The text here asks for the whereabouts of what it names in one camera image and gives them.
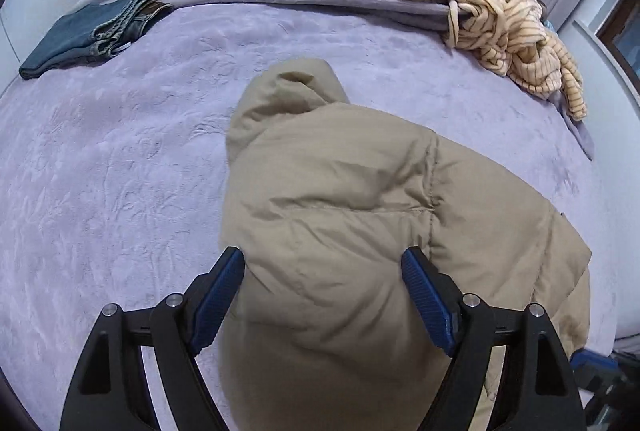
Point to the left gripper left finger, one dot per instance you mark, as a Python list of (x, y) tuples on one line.
[(109, 390)]

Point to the purple embossed bed blanket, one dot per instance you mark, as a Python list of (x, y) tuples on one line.
[(113, 176)]

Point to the dark framed window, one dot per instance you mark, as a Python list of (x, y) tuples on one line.
[(621, 36)]

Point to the beige puffer jacket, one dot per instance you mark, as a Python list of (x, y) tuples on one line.
[(322, 198)]

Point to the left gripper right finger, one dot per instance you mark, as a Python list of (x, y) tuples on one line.
[(536, 390)]

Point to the folded blue jeans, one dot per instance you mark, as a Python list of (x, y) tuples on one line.
[(93, 34)]

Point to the cream striped fleece blanket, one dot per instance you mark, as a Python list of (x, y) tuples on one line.
[(509, 38)]

